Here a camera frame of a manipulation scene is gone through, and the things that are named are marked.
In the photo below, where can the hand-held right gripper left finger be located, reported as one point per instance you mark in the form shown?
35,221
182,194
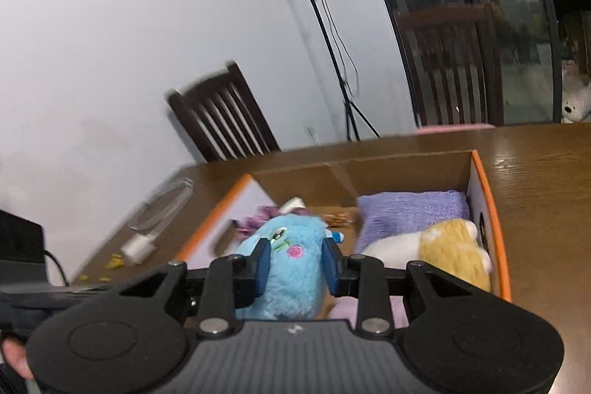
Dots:
263,269

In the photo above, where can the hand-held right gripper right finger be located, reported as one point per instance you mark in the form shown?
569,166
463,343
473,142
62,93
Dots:
330,264

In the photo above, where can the blue plush toy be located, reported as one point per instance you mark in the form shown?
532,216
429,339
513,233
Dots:
295,278

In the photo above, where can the yellow and white plush toy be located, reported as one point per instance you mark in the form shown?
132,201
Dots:
448,251

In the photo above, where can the red cardboard box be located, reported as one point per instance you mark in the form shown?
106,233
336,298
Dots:
485,200

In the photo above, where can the person's left hand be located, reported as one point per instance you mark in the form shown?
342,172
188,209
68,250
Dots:
16,359

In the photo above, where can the folded purple towel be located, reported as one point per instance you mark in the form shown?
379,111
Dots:
406,211

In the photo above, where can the scattered yellow candy bits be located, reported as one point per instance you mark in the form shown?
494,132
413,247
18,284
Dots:
113,261

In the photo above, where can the dark wooden chair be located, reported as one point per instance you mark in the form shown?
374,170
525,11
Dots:
221,117
448,66

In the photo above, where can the pink seat cushion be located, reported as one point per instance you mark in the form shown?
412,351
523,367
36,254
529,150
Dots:
452,127

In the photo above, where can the studio light on stand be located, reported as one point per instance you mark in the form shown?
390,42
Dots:
323,29

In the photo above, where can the white teddy bear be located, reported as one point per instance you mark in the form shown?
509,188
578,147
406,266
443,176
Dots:
577,101

